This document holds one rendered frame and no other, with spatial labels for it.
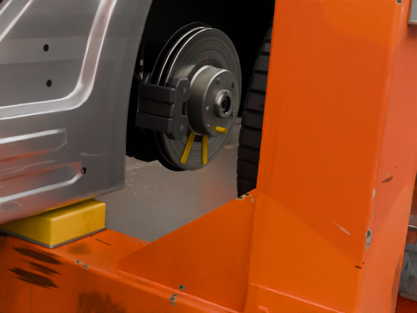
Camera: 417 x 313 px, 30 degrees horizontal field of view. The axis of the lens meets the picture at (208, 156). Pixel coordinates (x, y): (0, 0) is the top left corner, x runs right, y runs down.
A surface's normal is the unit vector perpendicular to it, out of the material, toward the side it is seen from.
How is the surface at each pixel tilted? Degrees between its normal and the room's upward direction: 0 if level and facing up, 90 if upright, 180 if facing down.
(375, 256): 90
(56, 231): 90
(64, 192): 90
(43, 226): 89
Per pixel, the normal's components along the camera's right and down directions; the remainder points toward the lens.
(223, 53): 0.83, 0.20
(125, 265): -0.54, 0.15
